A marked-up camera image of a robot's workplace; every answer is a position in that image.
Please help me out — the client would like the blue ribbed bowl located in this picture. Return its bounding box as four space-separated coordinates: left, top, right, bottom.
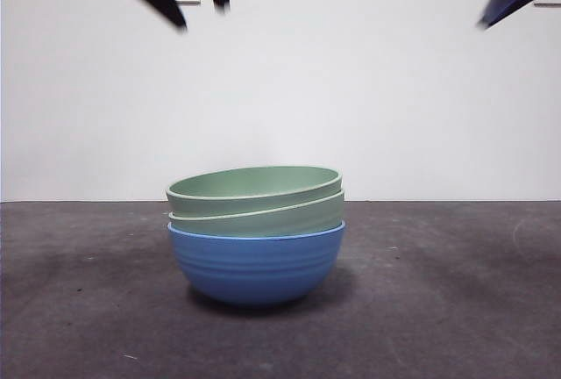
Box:
167 219 347 308

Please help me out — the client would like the pale green ribbed bowl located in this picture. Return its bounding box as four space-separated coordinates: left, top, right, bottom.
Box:
165 165 344 214
167 189 346 238

